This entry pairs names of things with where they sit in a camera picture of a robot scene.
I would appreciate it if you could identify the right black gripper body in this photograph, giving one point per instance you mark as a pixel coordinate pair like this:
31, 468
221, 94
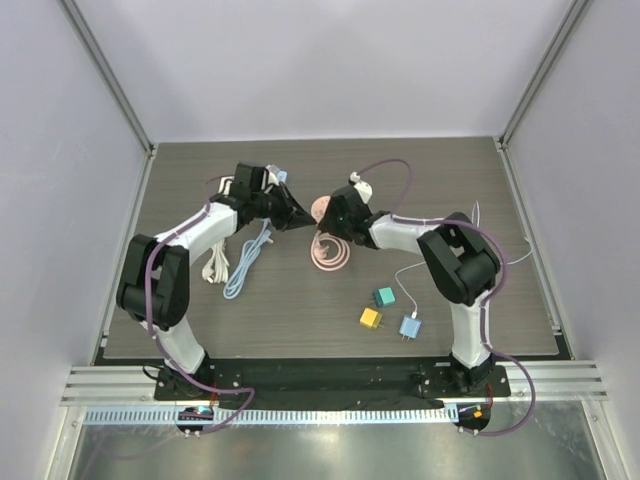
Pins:
335, 218

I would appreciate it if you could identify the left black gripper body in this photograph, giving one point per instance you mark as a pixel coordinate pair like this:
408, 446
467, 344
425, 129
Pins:
274, 205

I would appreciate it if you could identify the pink round power socket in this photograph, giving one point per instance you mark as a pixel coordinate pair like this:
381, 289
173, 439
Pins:
328, 253

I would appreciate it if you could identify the light blue power strip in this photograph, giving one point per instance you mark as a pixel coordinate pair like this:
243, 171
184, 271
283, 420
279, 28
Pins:
247, 260

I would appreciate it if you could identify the teal plug adapter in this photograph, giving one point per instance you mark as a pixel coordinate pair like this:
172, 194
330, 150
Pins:
384, 297

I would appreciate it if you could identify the white power strip with cord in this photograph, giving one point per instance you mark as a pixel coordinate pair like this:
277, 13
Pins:
216, 268

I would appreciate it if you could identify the yellow plug adapter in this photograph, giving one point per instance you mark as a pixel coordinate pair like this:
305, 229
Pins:
371, 319

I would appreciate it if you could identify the light blue charger plug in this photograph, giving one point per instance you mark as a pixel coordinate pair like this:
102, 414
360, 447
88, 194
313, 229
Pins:
409, 327

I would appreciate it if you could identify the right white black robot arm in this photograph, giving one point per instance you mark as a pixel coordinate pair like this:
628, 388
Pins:
462, 265

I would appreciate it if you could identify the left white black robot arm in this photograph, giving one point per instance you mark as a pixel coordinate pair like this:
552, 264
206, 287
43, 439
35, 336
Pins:
154, 286

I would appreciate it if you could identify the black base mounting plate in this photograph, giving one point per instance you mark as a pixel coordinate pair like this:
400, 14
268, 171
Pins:
350, 384

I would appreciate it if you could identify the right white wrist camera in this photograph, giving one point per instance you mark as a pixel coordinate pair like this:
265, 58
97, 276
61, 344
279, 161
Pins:
363, 188

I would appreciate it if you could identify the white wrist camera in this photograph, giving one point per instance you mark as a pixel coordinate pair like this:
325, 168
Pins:
275, 176
363, 188

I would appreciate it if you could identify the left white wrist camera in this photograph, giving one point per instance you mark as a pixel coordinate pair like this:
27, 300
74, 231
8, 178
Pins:
275, 176

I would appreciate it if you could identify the white slotted cable duct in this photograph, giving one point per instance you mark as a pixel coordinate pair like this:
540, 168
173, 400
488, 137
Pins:
200, 415

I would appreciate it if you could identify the left aluminium frame post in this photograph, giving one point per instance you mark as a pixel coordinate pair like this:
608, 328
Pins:
97, 56

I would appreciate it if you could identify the aluminium frame post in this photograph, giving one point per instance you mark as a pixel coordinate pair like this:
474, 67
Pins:
568, 25
97, 56

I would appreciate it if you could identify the right aluminium frame post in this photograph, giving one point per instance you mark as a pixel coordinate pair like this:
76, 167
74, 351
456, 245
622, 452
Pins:
568, 25

